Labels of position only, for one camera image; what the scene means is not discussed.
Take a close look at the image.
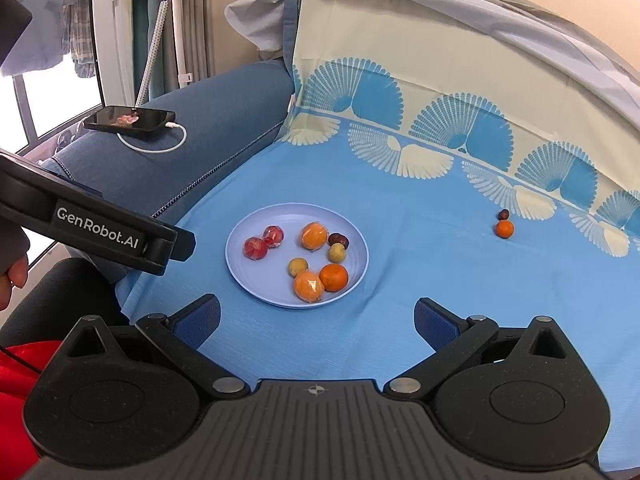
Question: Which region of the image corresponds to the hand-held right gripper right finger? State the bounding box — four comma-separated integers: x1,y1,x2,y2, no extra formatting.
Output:
383,296,582,397

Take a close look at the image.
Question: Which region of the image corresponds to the white perforated pole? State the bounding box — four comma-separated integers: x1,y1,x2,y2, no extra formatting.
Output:
135,1,172,107

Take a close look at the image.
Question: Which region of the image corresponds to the grey curtain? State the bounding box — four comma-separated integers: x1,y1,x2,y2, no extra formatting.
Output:
170,0,217,83

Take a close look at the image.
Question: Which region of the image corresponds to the blue fan-print cloth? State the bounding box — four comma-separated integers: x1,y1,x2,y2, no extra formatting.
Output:
114,0,640,477

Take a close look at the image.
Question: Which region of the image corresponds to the white window frame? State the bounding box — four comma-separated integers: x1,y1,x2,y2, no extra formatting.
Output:
89,0,143,107

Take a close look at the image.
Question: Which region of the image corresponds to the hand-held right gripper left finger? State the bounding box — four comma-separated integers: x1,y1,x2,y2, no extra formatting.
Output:
64,292,252,401

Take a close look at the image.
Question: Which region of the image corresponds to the light blue round plate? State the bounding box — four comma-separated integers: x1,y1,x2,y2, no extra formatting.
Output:
225,203,370,309

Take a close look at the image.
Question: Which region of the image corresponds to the blue denim sofa armrest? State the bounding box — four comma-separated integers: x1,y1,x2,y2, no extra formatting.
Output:
39,60,297,288

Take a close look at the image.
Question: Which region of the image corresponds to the white charging cable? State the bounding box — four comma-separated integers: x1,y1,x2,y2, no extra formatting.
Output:
117,122,188,154

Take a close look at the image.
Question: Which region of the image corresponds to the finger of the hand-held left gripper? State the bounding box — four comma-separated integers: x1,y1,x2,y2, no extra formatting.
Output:
169,230,196,262

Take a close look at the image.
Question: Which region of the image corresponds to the person's left hand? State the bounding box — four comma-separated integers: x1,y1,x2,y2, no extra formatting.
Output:
0,254,30,312

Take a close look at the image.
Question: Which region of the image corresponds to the thin black cable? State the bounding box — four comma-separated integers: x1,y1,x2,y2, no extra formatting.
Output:
0,346,43,375

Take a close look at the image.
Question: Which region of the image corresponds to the plaid hanging shirt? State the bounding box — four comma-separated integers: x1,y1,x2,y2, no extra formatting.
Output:
59,0,97,79

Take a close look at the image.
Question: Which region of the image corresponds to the light blue hanging garment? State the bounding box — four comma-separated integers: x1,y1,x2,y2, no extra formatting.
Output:
0,0,92,78

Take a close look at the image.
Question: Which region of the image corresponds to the black smartphone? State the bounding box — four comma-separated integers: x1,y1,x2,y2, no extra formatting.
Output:
82,105,177,134

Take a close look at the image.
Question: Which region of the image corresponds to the plastic-wrapped orange tangerine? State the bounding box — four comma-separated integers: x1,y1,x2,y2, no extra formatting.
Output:
300,222,329,251
293,270,325,304

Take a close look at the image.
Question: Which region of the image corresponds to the red garment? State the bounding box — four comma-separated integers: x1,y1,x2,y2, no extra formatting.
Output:
0,340,63,480

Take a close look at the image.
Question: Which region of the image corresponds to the black angular object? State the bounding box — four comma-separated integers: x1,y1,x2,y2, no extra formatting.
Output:
0,0,34,68

